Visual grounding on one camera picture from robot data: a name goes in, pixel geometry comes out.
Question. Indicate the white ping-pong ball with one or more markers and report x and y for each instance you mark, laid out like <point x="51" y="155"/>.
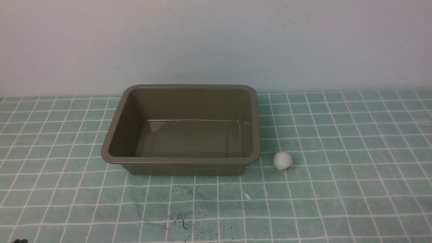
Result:
<point x="282" y="160"/>

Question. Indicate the olive brown plastic bin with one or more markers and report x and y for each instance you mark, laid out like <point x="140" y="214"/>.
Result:
<point x="184" y="130"/>

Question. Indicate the green grid tablecloth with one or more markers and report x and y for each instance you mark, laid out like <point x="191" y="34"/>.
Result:
<point x="361" y="173"/>

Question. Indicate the black object at corner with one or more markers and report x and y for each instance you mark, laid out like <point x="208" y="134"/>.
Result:
<point x="20" y="241"/>

